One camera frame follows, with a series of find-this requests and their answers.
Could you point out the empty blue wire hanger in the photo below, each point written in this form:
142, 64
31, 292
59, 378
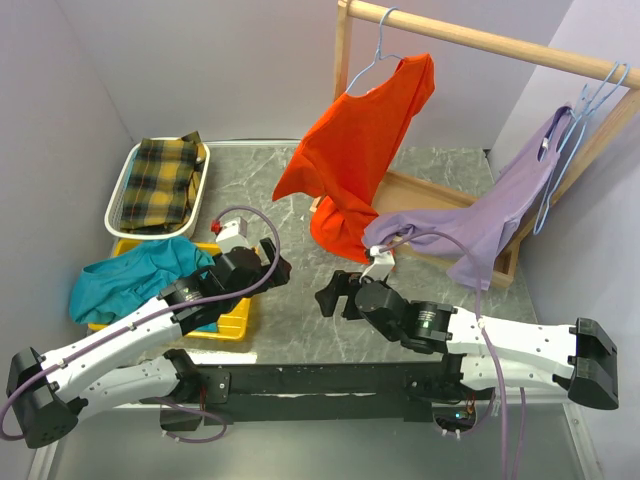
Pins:
555, 179

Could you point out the blue hanger with lilac shirt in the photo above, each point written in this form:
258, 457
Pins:
568, 125

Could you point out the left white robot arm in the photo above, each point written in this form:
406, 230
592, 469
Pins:
50, 394

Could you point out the wooden clothes rack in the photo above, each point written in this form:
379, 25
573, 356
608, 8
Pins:
395, 189

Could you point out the teal t shirt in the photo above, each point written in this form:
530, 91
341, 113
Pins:
111, 289

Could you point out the blue hanger with orange shirt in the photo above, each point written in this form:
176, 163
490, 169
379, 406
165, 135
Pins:
379, 56

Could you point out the lilac t shirt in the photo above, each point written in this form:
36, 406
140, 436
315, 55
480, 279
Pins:
488, 225

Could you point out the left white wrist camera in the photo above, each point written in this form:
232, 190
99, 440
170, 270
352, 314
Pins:
231, 234

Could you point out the orange t shirt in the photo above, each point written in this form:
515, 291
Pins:
344, 156

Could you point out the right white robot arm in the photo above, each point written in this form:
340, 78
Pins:
578, 360

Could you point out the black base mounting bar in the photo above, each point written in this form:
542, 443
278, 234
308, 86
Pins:
315, 392

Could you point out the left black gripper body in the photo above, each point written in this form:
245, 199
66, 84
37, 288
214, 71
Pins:
277, 278

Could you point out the yellow plaid cloth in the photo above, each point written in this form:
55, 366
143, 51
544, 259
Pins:
160, 193

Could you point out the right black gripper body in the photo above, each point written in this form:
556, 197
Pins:
346, 283

